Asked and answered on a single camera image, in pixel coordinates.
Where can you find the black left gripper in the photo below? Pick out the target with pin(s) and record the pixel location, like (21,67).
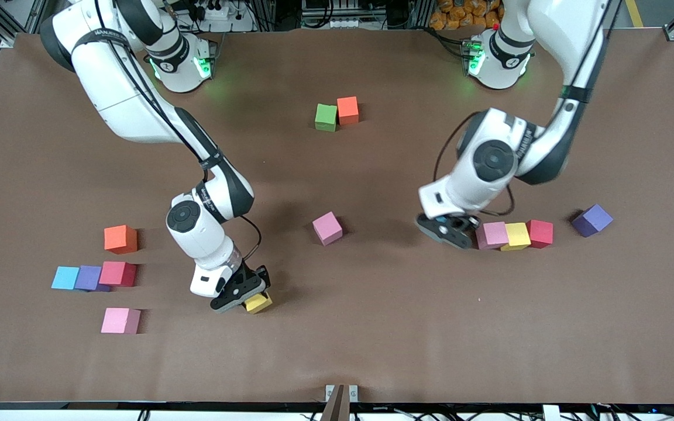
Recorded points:
(468,222)

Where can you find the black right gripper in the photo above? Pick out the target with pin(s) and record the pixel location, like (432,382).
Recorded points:
(254,275)

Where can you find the light blue foam block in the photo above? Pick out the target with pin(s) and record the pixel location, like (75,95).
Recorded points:
(65,278)
(442,220)

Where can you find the yellow foam block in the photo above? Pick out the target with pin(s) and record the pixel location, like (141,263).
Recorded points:
(517,235)
(261,304)

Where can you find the orange foam block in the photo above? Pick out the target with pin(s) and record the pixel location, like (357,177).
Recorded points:
(347,109)
(119,238)

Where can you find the green foam block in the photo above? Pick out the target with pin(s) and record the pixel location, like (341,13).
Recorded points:
(326,116)

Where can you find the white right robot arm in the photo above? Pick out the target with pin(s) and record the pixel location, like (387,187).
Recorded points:
(120,88)

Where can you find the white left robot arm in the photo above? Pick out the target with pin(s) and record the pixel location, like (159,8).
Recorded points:
(460,190)

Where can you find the pink foam block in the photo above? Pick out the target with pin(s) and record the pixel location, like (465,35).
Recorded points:
(119,320)
(492,234)
(326,227)

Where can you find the red foam block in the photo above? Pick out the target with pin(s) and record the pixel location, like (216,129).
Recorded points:
(116,273)
(540,232)

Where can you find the brown table cover sheet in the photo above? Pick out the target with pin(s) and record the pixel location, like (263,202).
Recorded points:
(337,327)

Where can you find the purple foam block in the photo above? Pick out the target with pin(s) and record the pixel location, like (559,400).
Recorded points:
(88,277)
(593,219)

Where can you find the small white box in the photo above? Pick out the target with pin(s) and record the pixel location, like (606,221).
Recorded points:
(550,414)

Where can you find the pile of orange objects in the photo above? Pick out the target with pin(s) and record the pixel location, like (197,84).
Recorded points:
(454,14)

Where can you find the aluminium equipment rack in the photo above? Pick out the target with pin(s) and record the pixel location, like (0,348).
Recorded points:
(264,11)

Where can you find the small metal bracket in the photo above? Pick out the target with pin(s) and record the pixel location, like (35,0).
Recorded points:
(329,393)

